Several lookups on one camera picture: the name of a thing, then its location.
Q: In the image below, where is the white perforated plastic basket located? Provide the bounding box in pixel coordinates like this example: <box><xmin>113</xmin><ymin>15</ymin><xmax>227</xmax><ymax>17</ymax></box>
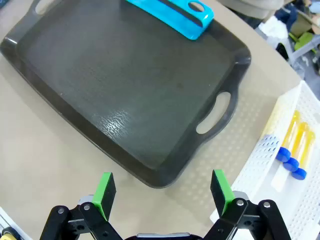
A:
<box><xmin>209</xmin><ymin>79</ymin><xmax>320</xmax><ymax>240</ymax></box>

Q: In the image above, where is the cardboard box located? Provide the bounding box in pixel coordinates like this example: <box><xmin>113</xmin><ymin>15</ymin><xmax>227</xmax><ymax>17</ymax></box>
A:
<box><xmin>289</xmin><ymin>11</ymin><xmax>316</xmax><ymax>36</ymax></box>

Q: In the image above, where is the white plastic bag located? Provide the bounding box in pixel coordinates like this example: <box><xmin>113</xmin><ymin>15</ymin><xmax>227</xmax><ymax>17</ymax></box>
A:
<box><xmin>257</xmin><ymin>17</ymin><xmax>288</xmax><ymax>48</ymax></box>

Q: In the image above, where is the blue test tube rack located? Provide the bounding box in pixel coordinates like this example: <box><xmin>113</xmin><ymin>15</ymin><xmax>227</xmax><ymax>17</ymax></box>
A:
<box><xmin>124</xmin><ymin>0</ymin><xmax>215</xmax><ymax>41</ymax></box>

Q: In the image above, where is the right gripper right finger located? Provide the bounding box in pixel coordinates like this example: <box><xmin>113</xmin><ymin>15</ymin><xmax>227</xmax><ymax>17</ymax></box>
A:
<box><xmin>199</xmin><ymin>169</ymin><xmax>292</xmax><ymax>240</ymax></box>

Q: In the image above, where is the yellow tube blue cap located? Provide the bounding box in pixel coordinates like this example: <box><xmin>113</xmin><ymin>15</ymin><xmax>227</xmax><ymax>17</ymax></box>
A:
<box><xmin>275</xmin><ymin>109</ymin><xmax>302</xmax><ymax>162</ymax></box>
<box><xmin>283</xmin><ymin>121</ymin><xmax>310</xmax><ymax>173</ymax></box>
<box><xmin>291</xmin><ymin>130</ymin><xmax>316</xmax><ymax>181</ymax></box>

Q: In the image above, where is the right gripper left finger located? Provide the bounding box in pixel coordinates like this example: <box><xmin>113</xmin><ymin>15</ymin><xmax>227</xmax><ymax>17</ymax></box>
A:
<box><xmin>39</xmin><ymin>172</ymin><xmax>123</xmax><ymax>240</ymax></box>

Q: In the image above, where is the dark plastic serving tray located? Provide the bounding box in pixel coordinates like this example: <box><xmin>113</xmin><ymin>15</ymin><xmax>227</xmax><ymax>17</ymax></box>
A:
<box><xmin>0</xmin><ymin>0</ymin><xmax>252</xmax><ymax>190</ymax></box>

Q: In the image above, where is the green plastic object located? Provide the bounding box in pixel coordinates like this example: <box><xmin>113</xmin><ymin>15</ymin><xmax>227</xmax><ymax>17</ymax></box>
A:
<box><xmin>288</xmin><ymin>32</ymin><xmax>317</xmax><ymax>52</ymax></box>

